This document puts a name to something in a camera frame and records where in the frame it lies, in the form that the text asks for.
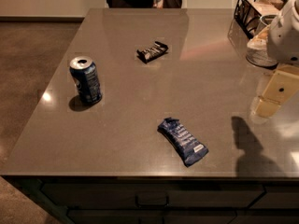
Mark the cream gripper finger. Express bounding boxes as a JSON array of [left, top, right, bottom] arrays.
[[254, 64, 299, 118]]

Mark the blue pepsi can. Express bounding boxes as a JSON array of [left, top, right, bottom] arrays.
[[69, 56, 102, 105]]

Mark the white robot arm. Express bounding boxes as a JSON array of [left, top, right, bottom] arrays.
[[255, 0, 299, 118]]

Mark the clear glass jar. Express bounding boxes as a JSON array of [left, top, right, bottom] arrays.
[[246, 15, 278, 68]]

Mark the blue snack bag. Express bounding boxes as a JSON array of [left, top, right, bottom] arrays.
[[157, 118, 209, 167]]

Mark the black snack bar wrapper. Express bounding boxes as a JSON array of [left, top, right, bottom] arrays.
[[136, 41, 168, 63]]

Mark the black wire basket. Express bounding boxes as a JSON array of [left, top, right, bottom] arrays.
[[234, 0, 286, 38]]

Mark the dark cabinet drawer handle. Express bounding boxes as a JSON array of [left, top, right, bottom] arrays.
[[135, 193, 169, 208]]

